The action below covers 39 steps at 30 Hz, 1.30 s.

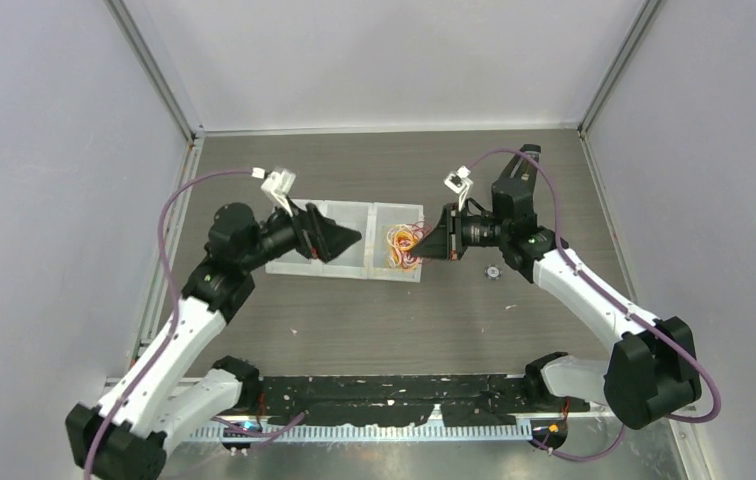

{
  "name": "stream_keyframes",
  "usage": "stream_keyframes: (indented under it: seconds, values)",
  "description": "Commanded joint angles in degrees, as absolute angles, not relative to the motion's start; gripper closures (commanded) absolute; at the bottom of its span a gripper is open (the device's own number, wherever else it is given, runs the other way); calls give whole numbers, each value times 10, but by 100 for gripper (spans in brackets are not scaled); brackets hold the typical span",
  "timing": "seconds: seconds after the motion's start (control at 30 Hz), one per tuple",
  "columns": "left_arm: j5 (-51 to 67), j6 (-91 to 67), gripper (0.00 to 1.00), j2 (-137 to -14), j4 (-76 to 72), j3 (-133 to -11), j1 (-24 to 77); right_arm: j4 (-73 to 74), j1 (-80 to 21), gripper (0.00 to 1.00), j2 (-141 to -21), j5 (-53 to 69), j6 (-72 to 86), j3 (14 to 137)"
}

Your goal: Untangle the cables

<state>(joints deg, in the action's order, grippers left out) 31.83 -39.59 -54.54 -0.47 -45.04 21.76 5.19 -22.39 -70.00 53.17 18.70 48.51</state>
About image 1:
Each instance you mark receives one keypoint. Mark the grey cable duct rail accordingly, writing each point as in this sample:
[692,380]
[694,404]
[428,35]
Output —
[434,431]

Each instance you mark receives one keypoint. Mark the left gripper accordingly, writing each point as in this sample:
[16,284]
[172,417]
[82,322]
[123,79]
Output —
[332,239]

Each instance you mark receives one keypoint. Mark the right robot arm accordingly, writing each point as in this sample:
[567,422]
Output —
[649,373]

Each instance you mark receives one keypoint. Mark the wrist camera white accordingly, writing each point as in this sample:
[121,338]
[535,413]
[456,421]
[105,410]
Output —
[459,182]
[276,185]

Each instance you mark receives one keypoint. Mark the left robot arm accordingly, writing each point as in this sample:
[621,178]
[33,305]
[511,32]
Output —
[133,429]

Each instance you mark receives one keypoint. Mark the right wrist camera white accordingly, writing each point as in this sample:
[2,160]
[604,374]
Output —
[459,182]

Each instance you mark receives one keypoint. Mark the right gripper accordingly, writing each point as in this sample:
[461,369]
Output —
[446,240]

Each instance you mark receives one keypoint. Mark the black metronome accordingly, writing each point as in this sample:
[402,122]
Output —
[520,167]

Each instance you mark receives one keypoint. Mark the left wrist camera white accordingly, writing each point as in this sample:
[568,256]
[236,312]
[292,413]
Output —
[276,185]

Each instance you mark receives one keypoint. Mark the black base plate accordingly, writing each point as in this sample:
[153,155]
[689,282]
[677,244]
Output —
[398,400]

